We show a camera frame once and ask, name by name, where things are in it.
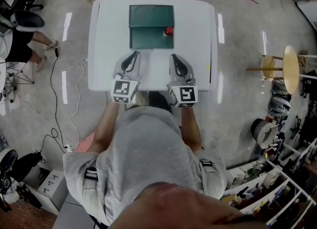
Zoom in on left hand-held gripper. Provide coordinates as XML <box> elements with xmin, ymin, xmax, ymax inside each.
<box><xmin>110</xmin><ymin>50</ymin><xmax>142</xmax><ymax>104</ymax></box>

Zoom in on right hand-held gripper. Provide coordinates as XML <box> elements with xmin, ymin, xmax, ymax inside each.
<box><xmin>166</xmin><ymin>54</ymin><xmax>199</xmax><ymax>109</ymax></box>

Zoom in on dark green box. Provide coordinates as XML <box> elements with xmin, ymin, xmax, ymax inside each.
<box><xmin>128</xmin><ymin>4</ymin><xmax>176</xmax><ymax>50</ymax></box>

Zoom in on person's left forearm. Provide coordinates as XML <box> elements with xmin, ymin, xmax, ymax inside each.
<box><xmin>93</xmin><ymin>102</ymin><xmax>119</xmax><ymax>153</ymax></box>

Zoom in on person's right forearm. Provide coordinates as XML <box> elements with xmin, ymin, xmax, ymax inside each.
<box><xmin>180</xmin><ymin>106</ymin><xmax>202</xmax><ymax>152</ymax></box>

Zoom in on beige shoe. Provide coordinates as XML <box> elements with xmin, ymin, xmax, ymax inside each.
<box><xmin>135</xmin><ymin>91</ymin><xmax>150</xmax><ymax>106</ymax></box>

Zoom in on black shorts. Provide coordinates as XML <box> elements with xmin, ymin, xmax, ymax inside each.
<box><xmin>148</xmin><ymin>91</ymin><xmax>174</xmax><ymax>115</ymax></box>

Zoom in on wooden stool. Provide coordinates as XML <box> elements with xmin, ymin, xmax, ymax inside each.
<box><xmin>246</xmin><ymin>55</ymin><xmax>284</xmax><ymax>81</ymax></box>

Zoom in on grey t-shirt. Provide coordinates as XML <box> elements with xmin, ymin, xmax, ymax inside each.
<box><xmin>63</xmin><ymin>106</ymin><xmax>228</xmax><ymax>226</ymax></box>

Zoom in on pink cushion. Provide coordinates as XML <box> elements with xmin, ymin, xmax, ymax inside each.
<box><xmin>74</xmin><ymin>133</ymin><xmax>96</xmax><ymax>153</ymax></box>

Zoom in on black and white bin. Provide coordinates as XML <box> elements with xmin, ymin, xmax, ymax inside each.
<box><xmin>250</xmin><ymin>118</ymin><xmax>278</xmax><ymax>149</ymax></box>

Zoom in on pile of grey helmets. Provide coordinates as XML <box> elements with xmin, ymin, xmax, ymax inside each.
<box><xmin>268</xmin><ymin>80</ymin><xmax>292</xmax><ymax>117</ymax></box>

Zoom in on grey shell chair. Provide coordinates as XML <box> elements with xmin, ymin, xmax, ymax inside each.
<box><xmin>13</xmin><ymin>9</ymin><xmax>46</xmax><ymax>33</ymax></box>

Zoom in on round wooden table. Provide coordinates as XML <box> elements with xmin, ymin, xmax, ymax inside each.
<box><xmin>282</xmin><ymin>45</ymin><xmax>300</xmax><ymax>96</ymax></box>

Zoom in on black stand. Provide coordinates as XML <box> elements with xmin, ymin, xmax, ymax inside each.
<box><xmin>291</xmin><ymin>115</ymin><xmax>304</xmax><ymax>140</ymax></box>

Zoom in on person's chin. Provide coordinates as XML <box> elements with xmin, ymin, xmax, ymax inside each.
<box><xmin>106</xmin><ymin>182</ymin><xmax>269</xmax><ymax>229</ymax></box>

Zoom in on black bag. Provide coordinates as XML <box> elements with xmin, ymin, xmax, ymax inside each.
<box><xmin>14</xmin><ymin>151</ymin><xmax>47</xmax><ymax>182</ymax></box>

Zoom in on white cabinet with hooks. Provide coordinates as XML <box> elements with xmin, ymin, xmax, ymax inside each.
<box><xmin>37</xmin><ymin>167</ymin><xmax>70</xmax><ymax>215</ymax></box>

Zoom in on white shelf unit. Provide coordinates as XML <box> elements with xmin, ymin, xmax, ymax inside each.
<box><xmin>221</xmin><ymin>143</ymin><xmax>317</xmax><ymax>226</ymax></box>

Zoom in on grey desk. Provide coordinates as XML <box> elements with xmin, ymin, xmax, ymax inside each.
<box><xmin>52</xmin><ymin>193</ymin><xmax>95</xmax><ymax>229</ymax></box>

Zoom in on white cable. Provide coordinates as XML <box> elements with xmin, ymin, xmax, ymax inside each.
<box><xmin>63</xmin><ymin>58</ymin><xmax>89</xmax><ymax>149</ymax></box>

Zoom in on black cable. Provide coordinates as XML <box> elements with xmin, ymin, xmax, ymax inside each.
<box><xmin>39</xmin><ymin>49</ymin><xmax>66</xmax><ymax>150</ymax></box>

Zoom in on white wire-leg chair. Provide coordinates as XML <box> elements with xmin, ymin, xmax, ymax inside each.
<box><xmin>3</xmin><ymin>61</ymin><xmax>35</xmax><ymax>85</ymax></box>

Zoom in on white frame rack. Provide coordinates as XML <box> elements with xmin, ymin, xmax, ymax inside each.
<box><xmin>298</xmin><ymin>54</ymin><xmax>317</xmax><ymax>80</ymax></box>

